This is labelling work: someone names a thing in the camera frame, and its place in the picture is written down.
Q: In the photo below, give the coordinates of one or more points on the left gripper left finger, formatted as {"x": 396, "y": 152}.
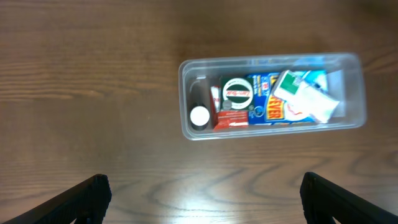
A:
{"x": 87, "y": 202}

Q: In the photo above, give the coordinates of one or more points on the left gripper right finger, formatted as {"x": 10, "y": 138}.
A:
{"x": 327, "y": 203}

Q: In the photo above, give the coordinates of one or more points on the blue cooling patch box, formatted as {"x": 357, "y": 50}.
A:
{"x": 268, "y": 109}

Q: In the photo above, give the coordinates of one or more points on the white green medicine box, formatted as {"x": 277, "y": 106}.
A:
{"x": 293, "y": 89}

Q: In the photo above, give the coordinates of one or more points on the clear plastic container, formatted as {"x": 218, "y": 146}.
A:
{"x": 337, "y": 74}

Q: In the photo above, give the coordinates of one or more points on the red medicine box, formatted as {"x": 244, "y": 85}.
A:
{"x": 225, "y": 119}

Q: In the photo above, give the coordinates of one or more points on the dark green small box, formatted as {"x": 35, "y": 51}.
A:
{"x": 237, "y": 94}

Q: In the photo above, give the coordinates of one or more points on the dark bottle white cap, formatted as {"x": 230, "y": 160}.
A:
{"x": 199, "y": 114}

